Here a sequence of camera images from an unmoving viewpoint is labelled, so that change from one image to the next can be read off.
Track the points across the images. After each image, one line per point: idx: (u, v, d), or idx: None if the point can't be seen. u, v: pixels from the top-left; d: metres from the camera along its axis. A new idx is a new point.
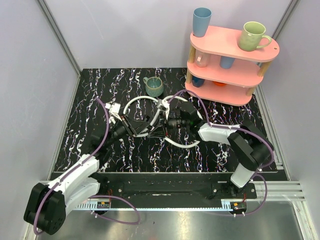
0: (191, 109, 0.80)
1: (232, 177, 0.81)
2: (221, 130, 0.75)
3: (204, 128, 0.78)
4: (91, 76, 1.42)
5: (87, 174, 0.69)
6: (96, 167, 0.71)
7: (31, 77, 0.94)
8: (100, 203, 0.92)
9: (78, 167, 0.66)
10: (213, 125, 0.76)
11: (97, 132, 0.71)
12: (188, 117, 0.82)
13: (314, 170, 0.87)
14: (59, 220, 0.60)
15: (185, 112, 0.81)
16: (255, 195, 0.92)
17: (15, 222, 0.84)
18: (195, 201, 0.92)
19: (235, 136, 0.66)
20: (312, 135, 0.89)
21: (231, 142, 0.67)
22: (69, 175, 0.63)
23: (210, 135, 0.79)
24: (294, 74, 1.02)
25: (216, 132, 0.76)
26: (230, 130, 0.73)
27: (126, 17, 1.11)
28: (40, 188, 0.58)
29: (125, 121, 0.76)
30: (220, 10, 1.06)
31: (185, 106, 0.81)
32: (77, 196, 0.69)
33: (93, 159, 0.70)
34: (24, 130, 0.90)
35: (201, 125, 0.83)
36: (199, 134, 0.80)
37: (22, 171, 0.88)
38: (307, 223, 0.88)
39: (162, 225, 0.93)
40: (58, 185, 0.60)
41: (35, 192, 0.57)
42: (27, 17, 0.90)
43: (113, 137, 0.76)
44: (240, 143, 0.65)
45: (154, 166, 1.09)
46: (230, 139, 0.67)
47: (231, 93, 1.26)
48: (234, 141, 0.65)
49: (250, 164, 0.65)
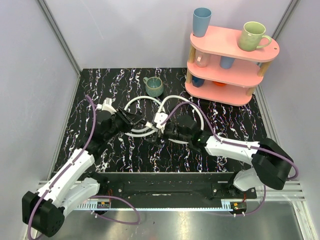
0: (191, 123, 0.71)
1: (235, 182, 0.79)
2: (237, 149, 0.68)
3: (213, 145, 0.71)
4: (91, 76, 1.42)
5: (81, 171, 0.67)
6: (90, 161, 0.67)
7: (31, 77, 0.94)
8: (101, 203, 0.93)
9: (69, 167, 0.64)
10: (224, 141, 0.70)
11: (99, 117, 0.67)
12: (188, 132, 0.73)
13: (314, 169, 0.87)
14: (58, 222, 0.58)
15: (184, 127, 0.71)
16: (255, 195, 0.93)
17: (15, 222, 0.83)
18: (195, 201, 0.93)
19: (258, 159, 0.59)
20: (312, 135, 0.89)
21: (255, 167, 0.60)
22: (59, 180, 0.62)
23: (220, 152, 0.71)
24: (294, 74, 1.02)
25: (230, 149, 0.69)
26: (249, 150, 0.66)
27: (126, 17, 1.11)
28: (31, 197, 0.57)
29: (120, 112, 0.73)
30: (220, 10, 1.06)
31: (184, 120, 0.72)
32: (76, 197, 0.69)
33: (86, 154, 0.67)
34: (24, 130, 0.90)
35: (205, 137, 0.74)
36: (206, 149, 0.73)
37: (22, 171, 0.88)
38: (307, 223, 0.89)
39: (162, 225, 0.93)
40: (47, 193, 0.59)
41: (25, 201, 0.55)
42: (27, 17, 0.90)
43: (113, 128, 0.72)
44: (266, 166, 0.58)
45: (154, 166, 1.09)
46: (254, 162, 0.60)
47: (230, 93, 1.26)
48: (260, 165, 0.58)
49: (277, 185, 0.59)
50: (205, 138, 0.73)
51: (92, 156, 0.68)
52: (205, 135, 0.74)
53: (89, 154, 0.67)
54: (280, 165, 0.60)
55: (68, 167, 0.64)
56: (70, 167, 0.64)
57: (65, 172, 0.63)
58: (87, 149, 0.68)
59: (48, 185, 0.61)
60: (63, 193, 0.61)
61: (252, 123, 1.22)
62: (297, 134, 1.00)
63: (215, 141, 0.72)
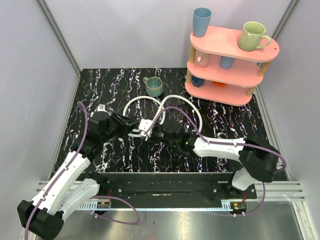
0: (177, 127, 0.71)
1: (233, 182, 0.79)
2: (223, 147, 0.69)
3: (201, 147, 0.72)
4: (91, 76, 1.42)
5: (76, 175, 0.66)
6: (85, 164, 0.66)
7: (31, 76, 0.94)
8: (100, 203, 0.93)
9: (63, 173, 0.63)
10: (210, 141, 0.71)
11: (96, 117, 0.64)
12: (176, 137, 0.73)
13: (315, 170, 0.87)
14: (57, 227, 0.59)
15: (171, 132, 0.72)
16: (255, 195, 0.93)
17: (15, 222, 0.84)
18: (195, 201, 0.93)
19: (245, 155, 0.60)
20: (312, 135, 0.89)
21: (243, 163, 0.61)
22: (53, 187, 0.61)
23: (209, 152, 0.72)
24: (294, 75, 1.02)
25: (218, 149, 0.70)
26: (236, 147, 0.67)
27: (126, 17, 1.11)
28: (26, 206, 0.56)
29: (114, 115, 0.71)
30: (220, 10, 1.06)
31: (170, 126, 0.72)
32: (75, 199, 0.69)
33: (79, 157, 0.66)
34: (23, 130, 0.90)
35: (192, 139, 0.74)
36: (194, 152, 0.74)
37: (22, 171, 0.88)
38: (307, 223, 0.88)
39: (162, 225, 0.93)
40: (42, 201, 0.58)
41: (21, 210, 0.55)
42: (26, 17, 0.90)
43: (109, 130, 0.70)
44: (253, 162, 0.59)
45: (154, 166, 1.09)
46: (242, 159, 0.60)
47: (231, 93, 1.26)
48: (247, 161, 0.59)
49: (267, 177, 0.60)
50: (193, 140, 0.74)
51: (87, 158, 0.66)
52: (192, 137, 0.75)
53: (83, 158, 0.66)
54: (268, 158, 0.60)
55: (62, 173, 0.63)
56: (64, 172, 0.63)
57: (58, 178, 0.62)
58: (81, 152, 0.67)
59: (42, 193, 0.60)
60: (58, 200, 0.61)
61: (252, 123, 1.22)
62: (297, 134, 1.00)
63: (202, 143, 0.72)
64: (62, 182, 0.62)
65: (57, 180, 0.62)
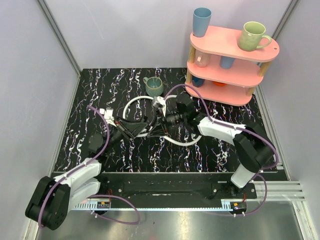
0: (187, 101, 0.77)
1: (232, 177, 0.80)
2: (225, 129, 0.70)
3: (204, 124, 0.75)
4: (91, 76, 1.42)
5: (89, 175, 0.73)
6: (98, 169, 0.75)
7: (31, 77, 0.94)
8: (100, 203, 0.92)
9: (82, 166, 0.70)
10: (215, 121, 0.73)
11: (94, 144, 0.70)
12: (185, 109, 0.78)
13: (314, 170, 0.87)
14: (61, 216, 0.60)
15: (181, 104, 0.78)
16: (255, 195, 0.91)
17: (15, 222, 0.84)
18: (195, 201, 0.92)
19: (240, 137, 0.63)
20: (313, 135, 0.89)
21: (236, 144, 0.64)
22: (73, 173, 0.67)
23: (210, 131, 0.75)
24: (294, 75, 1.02)
25: (219, 130, 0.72)
26: (235, 130, 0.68)
27: (126, 17, 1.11)
28: (46, 181, 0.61)
29: (121, 126, 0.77)
30: (220, 10, 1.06)
31: (182, 98, 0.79)
32: (79, 192, 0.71)
33: (95, 161, 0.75)
34: (23, 130, 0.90)
35: (200, 117, 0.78)
36: (198, 128, 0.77)
37: (22, 171, 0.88)
38: (307, 223, 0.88)
39: (162, 225, 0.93)
40: (64, 179, 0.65)
41: (42, 184, 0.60)
42: (27, 17, 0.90)
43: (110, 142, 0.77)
44: (245, 146, 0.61)
45: (154, 166, 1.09)
46: (236, 140, 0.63)
47: (231, 93, 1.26)
48: (240, 143, 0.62)
49: (254, 167, 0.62)
50: (200, 118, 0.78)
51: (100, 165, 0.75)
52: (200, 115, 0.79)
53: (98, 163, 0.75)
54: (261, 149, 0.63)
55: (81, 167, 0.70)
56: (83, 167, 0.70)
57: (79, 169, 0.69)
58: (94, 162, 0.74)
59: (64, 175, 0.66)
60: (74, 185, 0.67)
61: None
62: (297, 134, 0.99)
63: (207, 121, 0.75)
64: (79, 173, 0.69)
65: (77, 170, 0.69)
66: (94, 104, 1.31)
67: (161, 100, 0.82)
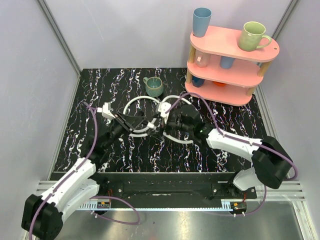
0: (194, 113, 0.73)
1: (234, 180, 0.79)
2: (240, 144, 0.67)
3: (214, 138, 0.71)
4: (91, 76, 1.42)
5: (82, 180, 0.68)
6: (92, 170, 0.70)
7: (31, 77, 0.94)
8: (100, 203, 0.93)
9: (72, 173, 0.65)
10: (226, 135, 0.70)
11: None
12: (191, 122, 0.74)
13: (314, 170, 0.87)
14: (56, 229, 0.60)
15: (187, 116, 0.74)
16: (255, 195, 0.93)
17: (15, 222, 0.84)
18: (195, 201, 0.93)
19: (259, 155, 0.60)
20: (313, 136, 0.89)
21: (254, 163, 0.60)
22: (63, 185, 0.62)
23: (221, 145, 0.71)
24: (294, 75, 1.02)
25: (231, 145, 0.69)
26: (251, 146, 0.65)
27: (126, 17, 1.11)
28: (34, 200, 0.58)
29: (119, 118, 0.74)
30: (220, 10, 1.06)
31: (186, 109, 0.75)
32: (75, 200, 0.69)
33: (88, 163, 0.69)
34: (24, 130, 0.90)
35: (207, 129, 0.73)
36: (206, 141, 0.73)
37: (22, 171, 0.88)
38: (307, 223, 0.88)
39: (162, 225, 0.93)
40: (51, 196, 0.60)
41: (28, 204, 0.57)
42: (27, 17, 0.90)
43: (112, 137, 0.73)
44: (264, 163, 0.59)
45: (154, 166, 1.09)
46: (254, 158, 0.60)
47: (231, 93, 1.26)
48: (259, 161, 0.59)
49: (274, 183, 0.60)
50: (208, 130, 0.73)
51: (94, 165, 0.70)
52: (207, 127, 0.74)
53: (92, 163, 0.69)
54: (279, 164, 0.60)
55: (71, 174, 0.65)
56: (73, 173, 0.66)
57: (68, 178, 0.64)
58: (89, 159, 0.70)
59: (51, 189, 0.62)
60: (65, 197, 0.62)
61: (252, 123, 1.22)
62: (297, 134, 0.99)
63: (217, 135, 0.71)
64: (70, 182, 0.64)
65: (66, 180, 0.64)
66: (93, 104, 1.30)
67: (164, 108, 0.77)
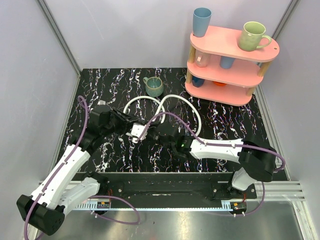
0: (171, 131, 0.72)
1: (233, 183, 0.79)
2: (222, 149, 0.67)
3: (198, 149, 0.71)
4: (91, 76, 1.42)
5: (75, 171, 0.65)
6: (84, 157, 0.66)
7: (31, 77, 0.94)
8: (101, 203, 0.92)
9: (62, 167, 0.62)
10: (208, 143, 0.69)
11: (98, 110, 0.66)
12: (171, 139, 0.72)
13: (314, 170, 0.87)
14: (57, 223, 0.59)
15: (166, 135, 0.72)
16: (255, 195, 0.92)
17: (15, 222, 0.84)
18: (195, 202, 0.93)
19: (244, 156, 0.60)
20: (313, 135, 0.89)
21: (243, 164, 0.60)
22: (52, 182, 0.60)
23: (206, 154, 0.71)
24: (294, 75, 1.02)
25: (216, 151, 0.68)
26: (234, 148, 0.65)
27: (126, 17, 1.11)
28: (25, 201, 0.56)
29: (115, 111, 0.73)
30: (220, 10, 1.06)
31: (163, 129, 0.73)
32: (76, 196, 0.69)
33: (78, 151, 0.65)
34: (24, 130, 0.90)
35: (188, 141, 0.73)
36: (192, 154, 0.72)
37: (22, 171, 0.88)
38: (307, 223, 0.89)
39: (162, 225, 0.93)
40: (41, 196, 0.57)
41: (20, 204, 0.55)
42: (27, 17, 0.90)
43: (110, 126, 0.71)
44: (252, 162, 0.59)
45: (154, 166, 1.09)
46: (241, 160, 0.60)
47: (230, 93, 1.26)
48: (247, 162, 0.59)
49: (267, 178, 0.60)
50: (189, 142, 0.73)
51: (86, 151, 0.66)
52: (188, 139, 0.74)
53: (83, 151, 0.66)
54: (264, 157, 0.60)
55: (61, 167, 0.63)
56: (63, 166, 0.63)
57: (58, 172, 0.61)
58: (80, 145, 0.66)
59: (41, 188, 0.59)
60: (58, 194, 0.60)
61: (252, 123, 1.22)
62: (297, 134, 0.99)
63: (200, 145, 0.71)
64: (61, 176, 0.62)
65: (56, 175, 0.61)
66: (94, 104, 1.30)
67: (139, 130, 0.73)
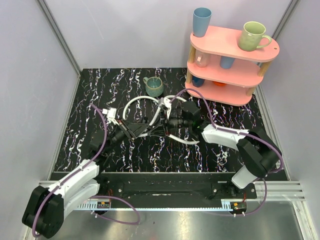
0: (194, 109, 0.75)
1: (234, 177, 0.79)
2: (228, 134, 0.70)
3: (209, 131, 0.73)
4: (91, 76, 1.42)
5: (86, 180, 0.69)
6: (96, 172, 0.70)
7: (31, 77, 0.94)
8: (100, 203, 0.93)
9: (78, 171, 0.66)
10: (218, 128, 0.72)
11: (96, 140, 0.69)
12: (190, 118, 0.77)
13: (314, 170, 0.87)
14: (57, 224, 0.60)
15: (187, 112, 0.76)
16: (255, 195, 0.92)
17: (15, 223, 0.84)
18: (195, 201, 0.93)
19: (244, 142, 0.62)
20: (313, 135, 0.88)
21: (240, 150, 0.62)
22: (69, 180, 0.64)
23: (214, 138, 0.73)
24: (294, 75, 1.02)
25: (223, 136, 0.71)
26: (238, 136, 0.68)
27: (126, 17, 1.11)
28: (40, 191, 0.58)
29: (123, 125, 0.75)
30: (220, 10, 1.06)
31: (187, 106, 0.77)
32: (76, 197, 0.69)
33: (93, 164, 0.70)
34: (24, 130, 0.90)
35: (204, 125, 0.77)
36: (202, 136, 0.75)
37: (22, 171, 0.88)
38: (307, 223, 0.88)
39: (162, 225, 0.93)
40: (58, 188, 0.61)
41: (35, 194, 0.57)
42: (27, 17, 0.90)
43: (113, 143, 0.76)
44: (250, 150, 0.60)
45: (154, 166, 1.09)
46: (239, 145, 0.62)
47: (230, 93, 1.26)
48: (244, 148, 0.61)
49: (260, 172, 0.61)
50: (204, 125, 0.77)
51: (99, 167, 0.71)
52: (204, 123, 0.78)
53: (97, 165, 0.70)
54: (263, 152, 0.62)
55: (77, 172, 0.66)
56: (79, 171, 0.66)
57: (75, 174, 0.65)
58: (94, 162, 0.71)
59: (58, 183, 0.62)
60: (69, 193, 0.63)
61: (252, 123, 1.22)
62: (297, 134, 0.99)
63: (212, 128, 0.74)
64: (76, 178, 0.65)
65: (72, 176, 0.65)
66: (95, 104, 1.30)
67: (167, 102, 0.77)
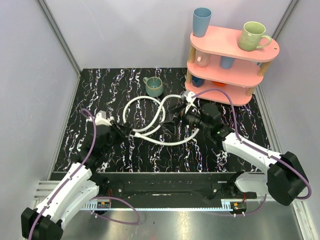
0: (215, 113, 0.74)
1: (238, 180, 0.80)
2: (256, 154, 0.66)
3: (231, 142, 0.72)
4: (91, 76, 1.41)
5: (77, 187, 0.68)
6: (88, 174, 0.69)
7: (31, 77, 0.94)
8: (101, 203, 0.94)
9: (66, 182, 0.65)
10: (244, 141, 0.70)
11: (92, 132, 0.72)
12: (211, 122, 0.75)
13: (315, 170, 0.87)
14: (57, 236, 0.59)
15: (208, 116, 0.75)
16: (255, 195, 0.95)
17: (15, 222, 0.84)
18: (195, 201, 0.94)
19: (275, 169, 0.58)
20: (313, 135, 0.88)
21: (269, 176, 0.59)
22: (57, 195, 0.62)
23: (238, 151, 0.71)
24: (294, 75, 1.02)
25: (248, 152, 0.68)
26: (268, 158, 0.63)
27: (126, 17, 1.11)
28: (29, 213, 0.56)
29: (115, 125, 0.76)
30: (220, 10, 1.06)
31: (209, 109, 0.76)
32: (74, 205, 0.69)
33: (83, 169, 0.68)
34: (24, 130, 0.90)
35: (225, 132, 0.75)
36: (222, 144, 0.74)
37: (21, 171, 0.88)
38: (307, 223, 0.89)
39: (162, 225, 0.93)
40: (46, 208, 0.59)
41: (24, 216, 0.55)
42: (27, 17, 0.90)
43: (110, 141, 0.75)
44: (281, 178, 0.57)
45: (154, 166, 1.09)
46: (269, 172, 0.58)
47: (231, 93, 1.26)
48: (275, 176, 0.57)
49: (285, 198, 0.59)
50: (225, 133, 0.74)
51: (89, 169, 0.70)
52: (225, 130, 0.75)
53: (86, 169, 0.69)
54: (293, 181, 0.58)
55: (65, 183, 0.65)
56: (68, 181, 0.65)
57: (62, 187, 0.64)
58: (85, 164, 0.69)
59: (46, 201, 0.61)
60: (61, 208, 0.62)
61: (252, 123, 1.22)
62: (297, 134, 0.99)
63: (235, 140, 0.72)
64: (65, 190, 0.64)
65: (61, 189, 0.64)
66: (95, 103, 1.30)
67: (190, 96, 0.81)
